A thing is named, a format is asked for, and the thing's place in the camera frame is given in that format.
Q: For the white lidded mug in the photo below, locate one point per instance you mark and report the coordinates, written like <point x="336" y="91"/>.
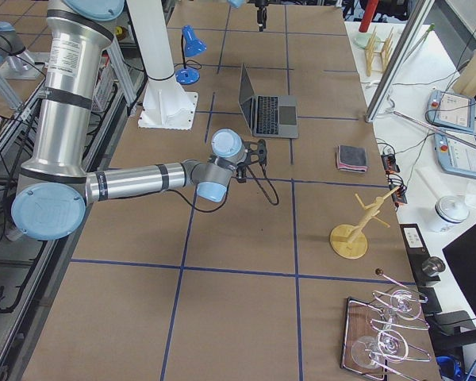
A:
<point x="450" y="211"/>

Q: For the pale green plate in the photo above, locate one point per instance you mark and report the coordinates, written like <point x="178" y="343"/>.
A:
<point x="362" y="40"/>

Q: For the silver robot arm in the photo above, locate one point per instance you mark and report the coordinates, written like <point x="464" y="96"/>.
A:
<point x="54" y="190"/>
<point x="239" y="3"/>

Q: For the aluminium frame post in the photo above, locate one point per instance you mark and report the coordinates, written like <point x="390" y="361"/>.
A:
<point x="406" y="40"/>

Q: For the white plastic basket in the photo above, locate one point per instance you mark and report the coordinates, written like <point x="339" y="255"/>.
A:
<point x="103" y="87"/>

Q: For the upper teach pendant tablet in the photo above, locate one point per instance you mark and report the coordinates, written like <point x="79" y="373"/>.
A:
<point x="450" y="110"/>

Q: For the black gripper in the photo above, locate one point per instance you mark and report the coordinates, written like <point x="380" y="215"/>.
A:
<point x="241" y="173"/>
<point x="260" y="7"/>

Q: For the orange black electronics board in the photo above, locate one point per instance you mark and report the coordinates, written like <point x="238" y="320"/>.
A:
<point x="394" y="179"/>

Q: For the folded grey pink cloth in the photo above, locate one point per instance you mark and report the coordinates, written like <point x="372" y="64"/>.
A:
<point x="350" y="158"/>

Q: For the upper wine glass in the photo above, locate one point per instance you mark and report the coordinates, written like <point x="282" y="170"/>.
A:
<point x="405" y="305"/>

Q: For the grey laptop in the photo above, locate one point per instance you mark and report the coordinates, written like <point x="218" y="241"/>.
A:
<point x="272" y="116"/>

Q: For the wine glass rack tray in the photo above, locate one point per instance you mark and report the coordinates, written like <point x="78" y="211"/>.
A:
<point x="366" y="319"/>

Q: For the red cylinder cup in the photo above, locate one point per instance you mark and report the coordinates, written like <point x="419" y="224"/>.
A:
<point x="368" y="16"/>

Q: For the wooden mug tree stand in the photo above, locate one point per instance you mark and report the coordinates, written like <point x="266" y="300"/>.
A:
<point x="349" y="241"/>

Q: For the wooden dish rack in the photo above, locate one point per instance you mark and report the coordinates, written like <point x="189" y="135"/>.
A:
<point x="376" y="48"/>

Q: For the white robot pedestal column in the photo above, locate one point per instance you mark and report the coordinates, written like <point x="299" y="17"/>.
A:
<point x="166" y="105"/>

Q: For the lower teach pendant tablet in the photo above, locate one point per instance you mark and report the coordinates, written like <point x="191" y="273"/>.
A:
<point x="455" y="154"/>

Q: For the teach pendant tablet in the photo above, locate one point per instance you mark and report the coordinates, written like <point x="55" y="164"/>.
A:
<point x="450" y="110"/>
<point x="455" y="154"/>

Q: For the blue desk lamp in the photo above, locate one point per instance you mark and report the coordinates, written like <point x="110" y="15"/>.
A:
<point x="191" y="46"/>

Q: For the lower wine glass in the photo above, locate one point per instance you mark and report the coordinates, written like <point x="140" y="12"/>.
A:
<point x="374" y="352"/>

